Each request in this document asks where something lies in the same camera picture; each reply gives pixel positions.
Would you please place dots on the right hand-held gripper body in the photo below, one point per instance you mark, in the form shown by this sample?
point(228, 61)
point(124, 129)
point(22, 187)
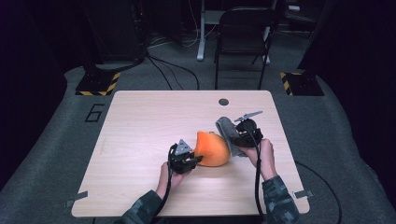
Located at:
point(249, 133)

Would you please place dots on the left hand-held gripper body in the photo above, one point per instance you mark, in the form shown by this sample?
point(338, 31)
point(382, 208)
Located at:
point(182, 158)

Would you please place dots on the grey cloth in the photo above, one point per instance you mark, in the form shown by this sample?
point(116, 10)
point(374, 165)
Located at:
point(227, 130)

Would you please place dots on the orange plush toy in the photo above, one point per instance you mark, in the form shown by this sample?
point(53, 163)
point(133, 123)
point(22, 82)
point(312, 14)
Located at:
point(213, 151)

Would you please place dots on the person's left hand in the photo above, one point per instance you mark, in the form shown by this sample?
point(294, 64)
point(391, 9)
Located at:
point(169, 182)

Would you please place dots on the person's right hand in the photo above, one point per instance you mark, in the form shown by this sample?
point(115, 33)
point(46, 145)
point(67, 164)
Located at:
point(264, 158)

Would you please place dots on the grey round table grommet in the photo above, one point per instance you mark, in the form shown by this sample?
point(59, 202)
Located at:
point(223, 102)

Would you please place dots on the striped black stand base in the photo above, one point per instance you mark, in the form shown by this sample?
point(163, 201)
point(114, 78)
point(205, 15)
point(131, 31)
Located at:
point(303, 84)
point(98, 84)

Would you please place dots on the black folding chair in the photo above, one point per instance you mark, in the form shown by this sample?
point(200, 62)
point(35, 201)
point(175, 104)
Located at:
point(243, 34)

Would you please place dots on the white desk leg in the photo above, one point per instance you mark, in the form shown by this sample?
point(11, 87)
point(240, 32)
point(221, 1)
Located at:
point(201, 37)

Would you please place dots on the black computer tower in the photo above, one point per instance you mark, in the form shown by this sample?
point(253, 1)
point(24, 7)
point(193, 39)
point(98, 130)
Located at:
point(118, 31)

